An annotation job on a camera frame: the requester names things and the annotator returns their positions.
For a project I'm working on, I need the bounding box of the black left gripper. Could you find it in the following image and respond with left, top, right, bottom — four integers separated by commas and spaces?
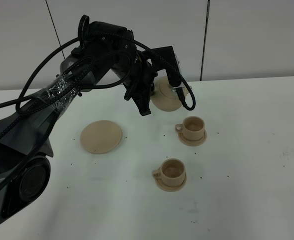
125, 46, 176, 116

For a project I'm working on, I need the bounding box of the beige ceramic teapot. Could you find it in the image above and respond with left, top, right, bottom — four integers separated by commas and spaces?
150, 76, 182, 112

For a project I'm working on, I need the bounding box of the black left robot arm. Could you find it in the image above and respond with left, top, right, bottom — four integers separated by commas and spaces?
0, 15, 186, 224

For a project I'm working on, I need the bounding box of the beige teapot saucer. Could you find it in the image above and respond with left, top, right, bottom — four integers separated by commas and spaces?
80, 120, 123, 154

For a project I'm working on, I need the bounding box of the beige far teacup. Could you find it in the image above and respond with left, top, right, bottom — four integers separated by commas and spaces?
174, 116, 205, 141

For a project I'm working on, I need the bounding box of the beige teacup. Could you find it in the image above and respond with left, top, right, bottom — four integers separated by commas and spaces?
174, 116, 205, 141
152, 158, 187, 187

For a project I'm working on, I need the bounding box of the beige far cup saucer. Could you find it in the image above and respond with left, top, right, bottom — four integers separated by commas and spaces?
178, 131, 207, 147

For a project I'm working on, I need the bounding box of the beige cup saucer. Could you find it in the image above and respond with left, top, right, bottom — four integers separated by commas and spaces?
178, 131, 207, 147
154, 177, 187, 192

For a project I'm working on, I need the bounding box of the beige near teacup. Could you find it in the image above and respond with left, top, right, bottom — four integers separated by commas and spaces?
152, 158, 187, 187

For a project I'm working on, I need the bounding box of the beige near cup saucer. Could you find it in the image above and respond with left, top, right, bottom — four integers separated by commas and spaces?
154, 177, 187, 192

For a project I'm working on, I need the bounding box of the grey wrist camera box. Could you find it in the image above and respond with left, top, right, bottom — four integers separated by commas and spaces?
168, 53, 190, 95

